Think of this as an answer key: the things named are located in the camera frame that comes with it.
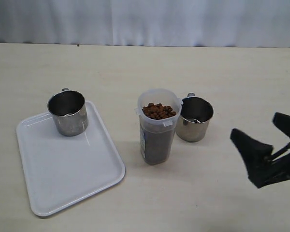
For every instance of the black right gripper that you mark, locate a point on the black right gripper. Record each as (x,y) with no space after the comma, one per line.
(264,167)

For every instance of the steel mug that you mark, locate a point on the steel mug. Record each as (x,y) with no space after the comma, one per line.
(194,119)
(69,112)

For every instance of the translucent plastic container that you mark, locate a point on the translucent plastic container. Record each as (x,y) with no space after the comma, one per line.
(156,136)

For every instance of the white curtain backdrop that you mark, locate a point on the white curtain backdrop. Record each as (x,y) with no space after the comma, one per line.
(211,23)

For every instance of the brown pellets in container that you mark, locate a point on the brown pellets in container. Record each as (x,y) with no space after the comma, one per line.
(158,111)

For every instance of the white plastic tray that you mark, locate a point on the white plastic tray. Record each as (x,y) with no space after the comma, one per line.
(61,171)

